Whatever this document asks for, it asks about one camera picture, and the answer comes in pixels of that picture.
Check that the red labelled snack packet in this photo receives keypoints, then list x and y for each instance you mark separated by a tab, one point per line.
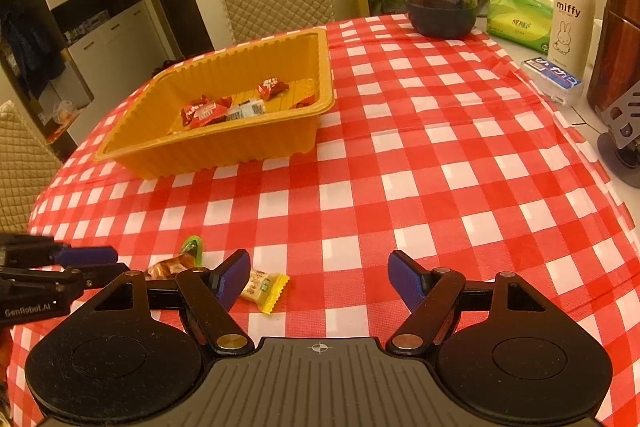
202	112

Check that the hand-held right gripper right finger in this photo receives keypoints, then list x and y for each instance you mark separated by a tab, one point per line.
404	279

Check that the yellow candy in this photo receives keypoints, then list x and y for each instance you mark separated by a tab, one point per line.
265	288

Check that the brown wooden block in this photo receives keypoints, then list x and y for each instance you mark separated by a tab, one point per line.
620	42

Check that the metal phone stand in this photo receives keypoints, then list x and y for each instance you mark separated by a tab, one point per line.
625	127

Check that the dark cloth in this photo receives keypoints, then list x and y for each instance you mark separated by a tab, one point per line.
30	42

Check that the red white checked tablecloth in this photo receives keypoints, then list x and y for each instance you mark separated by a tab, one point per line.
450	187

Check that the red twisted candy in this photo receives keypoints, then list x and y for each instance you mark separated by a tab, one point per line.
270	87

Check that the orange plastic tray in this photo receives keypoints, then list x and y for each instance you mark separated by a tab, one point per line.
150	147

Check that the grey white snack packet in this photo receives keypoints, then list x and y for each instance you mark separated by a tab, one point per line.
245	109

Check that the green tissue pack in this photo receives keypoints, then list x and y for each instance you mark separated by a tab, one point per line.
520	19

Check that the orange translucent snack packet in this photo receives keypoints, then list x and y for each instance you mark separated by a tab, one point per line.
167	267

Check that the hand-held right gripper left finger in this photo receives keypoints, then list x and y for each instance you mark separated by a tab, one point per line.
235	276

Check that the white thermos bottle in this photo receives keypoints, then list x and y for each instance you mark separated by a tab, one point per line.
570	17

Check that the white cabinet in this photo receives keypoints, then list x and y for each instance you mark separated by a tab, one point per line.
100	22

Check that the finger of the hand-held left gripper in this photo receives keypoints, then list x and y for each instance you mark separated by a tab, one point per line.
100	276
87	255

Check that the small clear plastic box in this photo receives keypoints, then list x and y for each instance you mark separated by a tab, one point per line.
552	79

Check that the small red candy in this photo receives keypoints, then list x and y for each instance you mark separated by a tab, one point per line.
301	104

